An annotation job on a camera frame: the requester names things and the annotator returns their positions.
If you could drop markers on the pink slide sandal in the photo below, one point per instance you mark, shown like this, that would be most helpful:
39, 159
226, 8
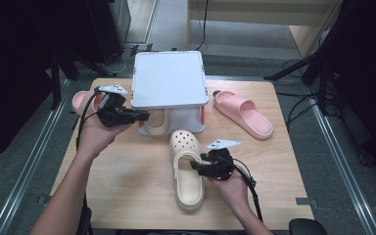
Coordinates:
80, 101
244, 112

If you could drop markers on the person's left hand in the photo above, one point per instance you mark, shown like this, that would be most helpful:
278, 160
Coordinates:
94, 135

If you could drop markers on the beige wooden platform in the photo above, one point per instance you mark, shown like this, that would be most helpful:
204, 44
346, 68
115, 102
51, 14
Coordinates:
241, 16

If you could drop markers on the person's right hand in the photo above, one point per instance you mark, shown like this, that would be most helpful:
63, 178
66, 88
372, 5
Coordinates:
231, 192

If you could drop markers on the black chair armrest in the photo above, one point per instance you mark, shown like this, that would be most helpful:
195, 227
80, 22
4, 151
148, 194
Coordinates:
306, 226
86, 218

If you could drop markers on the black bracket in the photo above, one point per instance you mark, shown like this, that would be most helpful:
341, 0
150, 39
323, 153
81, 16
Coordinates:
133, 49

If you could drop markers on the black metal stand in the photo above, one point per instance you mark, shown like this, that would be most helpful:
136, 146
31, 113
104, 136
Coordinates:
56, 88

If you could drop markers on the metal floor rail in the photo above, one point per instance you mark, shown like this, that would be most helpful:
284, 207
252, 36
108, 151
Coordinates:
342, 163
32, 163

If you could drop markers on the black tripod stand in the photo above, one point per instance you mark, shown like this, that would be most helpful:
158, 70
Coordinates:
290, 68

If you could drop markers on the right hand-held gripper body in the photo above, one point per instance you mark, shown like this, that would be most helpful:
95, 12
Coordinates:
222, 164

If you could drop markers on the black cabinet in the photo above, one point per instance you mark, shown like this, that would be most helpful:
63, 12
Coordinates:
111, 26

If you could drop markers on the white two-tier shoe rack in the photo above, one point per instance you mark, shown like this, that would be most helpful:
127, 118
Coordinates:
168, 80

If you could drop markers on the cream clog shoe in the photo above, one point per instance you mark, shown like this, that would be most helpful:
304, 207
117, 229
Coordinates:
186, 189
156, 129

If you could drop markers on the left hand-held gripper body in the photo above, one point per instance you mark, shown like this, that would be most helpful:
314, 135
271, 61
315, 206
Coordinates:
114, 114

